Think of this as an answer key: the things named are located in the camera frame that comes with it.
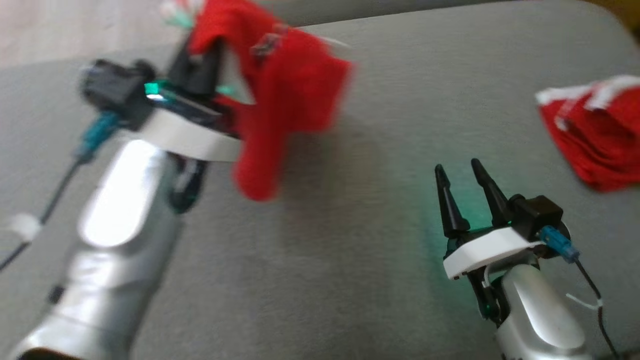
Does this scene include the white right cable tie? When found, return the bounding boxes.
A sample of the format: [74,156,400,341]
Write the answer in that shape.
[566,293,605,312]

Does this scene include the grey fabric sofa seat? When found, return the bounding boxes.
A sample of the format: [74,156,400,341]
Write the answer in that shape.
[0,0,640,360]

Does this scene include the white left cable tie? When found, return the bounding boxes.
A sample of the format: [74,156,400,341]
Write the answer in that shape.
[8,213,42,242]

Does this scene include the red shorts with white stripes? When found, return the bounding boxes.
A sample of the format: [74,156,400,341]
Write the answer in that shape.
[534,74,640,194]

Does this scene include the white cable tie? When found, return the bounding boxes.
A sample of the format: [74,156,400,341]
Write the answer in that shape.
[8,213,42,242]
[566,293,605,312]

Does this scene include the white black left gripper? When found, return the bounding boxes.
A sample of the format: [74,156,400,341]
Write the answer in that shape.
[137,37,245,214]

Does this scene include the red white basketball jersey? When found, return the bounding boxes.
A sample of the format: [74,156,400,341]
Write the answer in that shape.
[160,0,354,202]

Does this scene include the black left arm cable blue plug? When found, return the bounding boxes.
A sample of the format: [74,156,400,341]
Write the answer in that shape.
[0,111,121,274]

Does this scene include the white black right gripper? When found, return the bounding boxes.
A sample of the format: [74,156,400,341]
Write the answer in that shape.
[433,158,544,327]

